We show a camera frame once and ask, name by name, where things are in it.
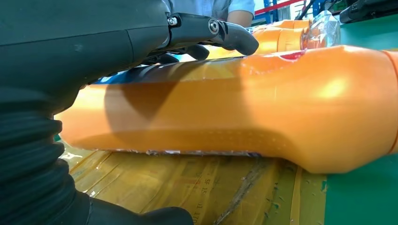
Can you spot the person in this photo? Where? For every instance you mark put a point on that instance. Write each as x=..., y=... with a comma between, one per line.
x=199, y=6

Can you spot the red bar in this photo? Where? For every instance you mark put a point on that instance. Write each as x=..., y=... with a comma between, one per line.
x=273, y=6

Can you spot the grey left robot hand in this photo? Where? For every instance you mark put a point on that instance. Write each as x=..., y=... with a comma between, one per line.
x=77, y=37

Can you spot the blue metal rack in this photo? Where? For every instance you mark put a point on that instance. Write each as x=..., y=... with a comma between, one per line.
x=266, y=6

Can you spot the black handheld controller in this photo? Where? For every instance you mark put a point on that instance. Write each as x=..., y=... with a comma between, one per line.
x=367, y=9

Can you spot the yellow taped cardboard sheet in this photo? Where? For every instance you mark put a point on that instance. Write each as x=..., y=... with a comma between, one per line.
x=186, y=186

